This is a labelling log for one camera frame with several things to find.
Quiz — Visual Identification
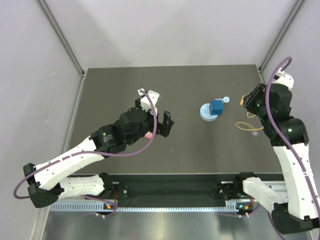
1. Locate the yellow charging cable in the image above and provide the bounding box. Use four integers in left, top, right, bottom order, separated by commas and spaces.
234, 93, 265, 132

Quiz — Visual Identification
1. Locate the yellow charger with cable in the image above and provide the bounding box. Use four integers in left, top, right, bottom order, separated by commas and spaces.
240, 95, 245, 106

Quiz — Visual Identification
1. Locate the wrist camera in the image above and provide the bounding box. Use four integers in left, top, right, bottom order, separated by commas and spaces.
137, 88, 161, 113
273, 71, 294, 90

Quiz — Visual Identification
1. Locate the slotted cable duct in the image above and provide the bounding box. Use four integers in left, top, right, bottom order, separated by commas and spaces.
50, 200, 253, 213

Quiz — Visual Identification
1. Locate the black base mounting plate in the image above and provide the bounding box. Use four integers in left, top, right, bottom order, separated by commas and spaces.
112, 181, 238, 201

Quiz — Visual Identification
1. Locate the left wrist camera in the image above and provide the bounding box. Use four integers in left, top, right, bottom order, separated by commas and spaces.
137, 88, 161, 113

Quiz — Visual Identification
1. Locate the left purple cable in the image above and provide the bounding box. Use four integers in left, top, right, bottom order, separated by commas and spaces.
13, 90, 158, 217

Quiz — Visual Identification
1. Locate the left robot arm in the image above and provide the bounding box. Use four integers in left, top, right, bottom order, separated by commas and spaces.
23, 107, 174, 208

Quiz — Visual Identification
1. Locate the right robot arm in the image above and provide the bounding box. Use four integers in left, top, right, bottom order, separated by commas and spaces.
233, 83, 320, 235

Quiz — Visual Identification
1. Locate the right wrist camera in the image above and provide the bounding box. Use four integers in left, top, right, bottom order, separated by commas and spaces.
273, 71, 294, 90

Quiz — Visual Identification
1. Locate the dark blue cube socket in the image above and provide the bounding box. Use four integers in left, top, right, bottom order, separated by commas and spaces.
209, 99, 224, 116

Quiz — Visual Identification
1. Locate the pink triangular power strip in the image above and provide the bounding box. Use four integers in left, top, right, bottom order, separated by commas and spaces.
144, 132, 153, 139

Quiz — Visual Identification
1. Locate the light blue round power strip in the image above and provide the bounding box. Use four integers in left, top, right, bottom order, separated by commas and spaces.
199, 103, 218, 122

